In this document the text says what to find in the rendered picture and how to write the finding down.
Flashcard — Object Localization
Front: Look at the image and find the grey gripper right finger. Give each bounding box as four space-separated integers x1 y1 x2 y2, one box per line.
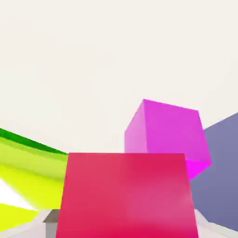
194 209 238 238

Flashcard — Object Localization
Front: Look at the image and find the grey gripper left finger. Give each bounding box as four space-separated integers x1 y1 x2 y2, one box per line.
0 209 60 238

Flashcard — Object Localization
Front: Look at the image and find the small red cube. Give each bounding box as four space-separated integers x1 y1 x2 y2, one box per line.
55 152 199 238

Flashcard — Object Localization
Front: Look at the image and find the small magenta cube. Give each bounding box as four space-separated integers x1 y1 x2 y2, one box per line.
124 99 212 181

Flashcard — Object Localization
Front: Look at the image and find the large yellow-green box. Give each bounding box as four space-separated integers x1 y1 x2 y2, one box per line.
0 127 69 233

